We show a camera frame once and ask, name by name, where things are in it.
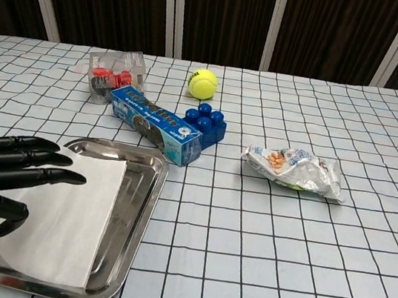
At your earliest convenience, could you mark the white black checkered tablecloth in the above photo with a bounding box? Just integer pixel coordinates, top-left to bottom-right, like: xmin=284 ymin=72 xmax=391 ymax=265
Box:
xmin=0 ymin=29 xmax=398 ymax=298

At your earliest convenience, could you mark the rectangular stainless steel tray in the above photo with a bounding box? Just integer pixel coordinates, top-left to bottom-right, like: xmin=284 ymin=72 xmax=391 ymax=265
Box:
xmin=0 ymin=122 xmax=173 ymax=298

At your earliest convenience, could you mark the yellow tennis ball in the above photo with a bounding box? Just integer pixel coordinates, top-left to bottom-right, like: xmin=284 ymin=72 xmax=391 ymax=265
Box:
xmin=185 ymin=65 xmax=221 ymax=103

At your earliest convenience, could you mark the long blue cardboard box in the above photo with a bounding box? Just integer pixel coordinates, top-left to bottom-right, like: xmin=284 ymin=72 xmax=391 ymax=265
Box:
xmin=101 ymin=82 xmax=210 ymax=170

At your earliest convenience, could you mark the white paper sheet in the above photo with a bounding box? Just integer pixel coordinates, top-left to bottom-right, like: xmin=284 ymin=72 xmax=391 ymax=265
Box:
xmin=0 ymin=138 xmax=130 ymax=296

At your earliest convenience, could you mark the clear package with red parts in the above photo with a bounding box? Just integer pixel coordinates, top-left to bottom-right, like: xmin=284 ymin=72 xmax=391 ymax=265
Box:
xmin=82 ymin=44 xmax=151 ymax=112

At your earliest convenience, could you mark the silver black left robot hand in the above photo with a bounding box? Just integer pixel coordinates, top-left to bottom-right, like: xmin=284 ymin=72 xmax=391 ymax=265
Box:
xmin=0 ymin=131 xmax=93 ymax=271

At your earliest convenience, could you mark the blue plastic building block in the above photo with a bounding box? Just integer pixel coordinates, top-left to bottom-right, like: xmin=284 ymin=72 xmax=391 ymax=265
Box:
xmin=179 ymin=100 xmax=230 ymax=154

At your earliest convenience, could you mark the crumpled white snack bag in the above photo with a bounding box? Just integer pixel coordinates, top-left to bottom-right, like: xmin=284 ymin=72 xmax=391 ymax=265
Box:
xmin=235 ymin=139 xmax=353 ymax=205

